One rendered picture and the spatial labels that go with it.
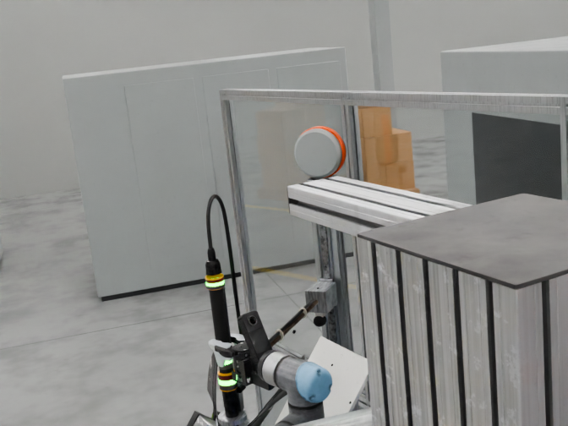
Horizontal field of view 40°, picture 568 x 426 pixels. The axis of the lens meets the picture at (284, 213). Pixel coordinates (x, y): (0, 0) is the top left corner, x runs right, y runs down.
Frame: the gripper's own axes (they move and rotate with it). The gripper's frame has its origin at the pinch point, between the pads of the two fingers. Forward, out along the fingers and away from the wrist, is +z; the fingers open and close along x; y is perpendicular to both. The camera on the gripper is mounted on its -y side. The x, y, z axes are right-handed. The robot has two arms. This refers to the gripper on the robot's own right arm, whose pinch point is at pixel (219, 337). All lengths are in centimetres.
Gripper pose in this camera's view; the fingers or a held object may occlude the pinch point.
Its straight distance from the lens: 191.4
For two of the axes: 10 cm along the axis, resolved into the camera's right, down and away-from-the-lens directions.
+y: 1.0, 9.7, 2.2
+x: 7.5, -2.2, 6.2
